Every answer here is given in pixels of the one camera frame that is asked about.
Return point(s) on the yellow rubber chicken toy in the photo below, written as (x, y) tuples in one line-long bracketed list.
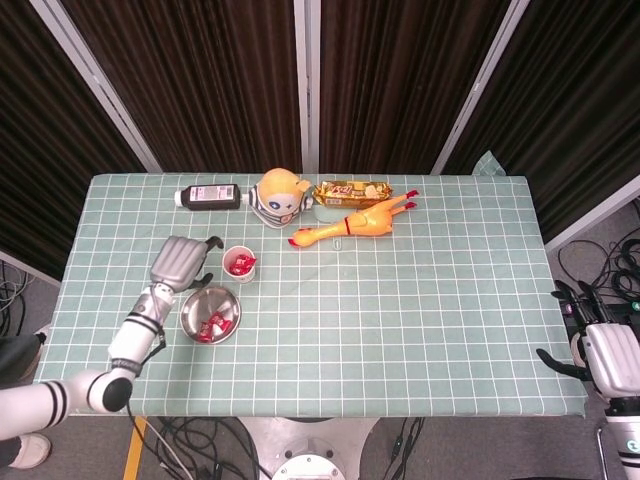
[(367, 220)]

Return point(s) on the green checkered tablecloth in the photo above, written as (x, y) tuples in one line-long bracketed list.
[(350, 325)]

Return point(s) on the red candy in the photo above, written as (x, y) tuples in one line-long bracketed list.
[(206, 330), (220, 321), (234, 267), (243, 260)]

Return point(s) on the dark trouser leg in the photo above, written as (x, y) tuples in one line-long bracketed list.
[(20, 357)]

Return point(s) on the dark corrugated partition panel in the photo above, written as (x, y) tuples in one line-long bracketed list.
[(40, 125), (575, 125), (200, 75), (400, 75)]

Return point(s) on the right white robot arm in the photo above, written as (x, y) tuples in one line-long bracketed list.
[(625, 450)]

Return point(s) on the white shoe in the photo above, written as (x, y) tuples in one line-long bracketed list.
[(30, 450)]

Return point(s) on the metal bowl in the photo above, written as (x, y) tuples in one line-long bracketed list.
[(200, 305)]

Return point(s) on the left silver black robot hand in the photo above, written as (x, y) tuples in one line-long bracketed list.
[(177, 262)]

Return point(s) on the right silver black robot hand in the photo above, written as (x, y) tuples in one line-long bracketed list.
[(615, 360)]

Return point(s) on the grey partition frame post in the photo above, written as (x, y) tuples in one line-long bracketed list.
[(482, 75), (306, 75), (92, 75)]

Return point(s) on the grey partition base rail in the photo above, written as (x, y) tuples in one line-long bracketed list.
[(30, 267), (592, 217)]

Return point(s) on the dark bottle with white cap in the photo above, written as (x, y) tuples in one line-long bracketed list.
[(210, 197)]

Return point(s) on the black box with green light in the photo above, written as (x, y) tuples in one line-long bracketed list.
[(635, 312)]

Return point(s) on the white paper cup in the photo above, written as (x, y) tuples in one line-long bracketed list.
[(245, 279)]

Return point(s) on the yellow floor tape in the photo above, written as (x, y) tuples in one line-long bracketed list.
[(134, 465)]

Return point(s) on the yellow plush doll striped shirt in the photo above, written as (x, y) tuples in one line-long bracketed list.
[(277, 192)]

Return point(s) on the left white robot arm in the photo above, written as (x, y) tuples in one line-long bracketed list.
[(132, 340)]

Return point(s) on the gold biscuit package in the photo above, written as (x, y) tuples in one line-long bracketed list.
[(350, 192)]

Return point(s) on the silver robot pedestal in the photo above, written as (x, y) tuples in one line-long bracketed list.
[(320, 435)]

